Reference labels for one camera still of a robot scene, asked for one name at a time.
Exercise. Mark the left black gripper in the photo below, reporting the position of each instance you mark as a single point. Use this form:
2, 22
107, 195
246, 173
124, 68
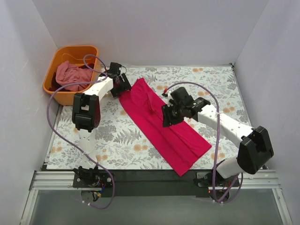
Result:
122, 86

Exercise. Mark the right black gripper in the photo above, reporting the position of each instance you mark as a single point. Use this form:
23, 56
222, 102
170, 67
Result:
168, 115

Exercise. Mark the magenta t shirt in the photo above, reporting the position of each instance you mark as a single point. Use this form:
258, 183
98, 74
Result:
180, 145

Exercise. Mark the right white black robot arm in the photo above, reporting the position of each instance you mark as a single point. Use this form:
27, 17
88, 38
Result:
254, 144

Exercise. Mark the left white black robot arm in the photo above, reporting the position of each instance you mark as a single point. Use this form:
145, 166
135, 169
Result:
86, 118

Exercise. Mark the orange plastic laundry basket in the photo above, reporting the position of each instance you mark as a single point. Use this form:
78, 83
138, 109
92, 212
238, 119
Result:
73, 54

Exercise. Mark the light pink shirt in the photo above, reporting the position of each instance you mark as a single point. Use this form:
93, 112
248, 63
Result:
77, 87

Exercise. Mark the floral patterned table mat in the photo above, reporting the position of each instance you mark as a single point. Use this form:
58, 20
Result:
120, 144

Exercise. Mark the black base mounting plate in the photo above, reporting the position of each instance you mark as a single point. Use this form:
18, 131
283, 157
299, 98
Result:
127, 183

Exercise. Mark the aluminium frame rail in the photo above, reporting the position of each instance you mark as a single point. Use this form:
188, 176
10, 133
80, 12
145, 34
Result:
63, 180

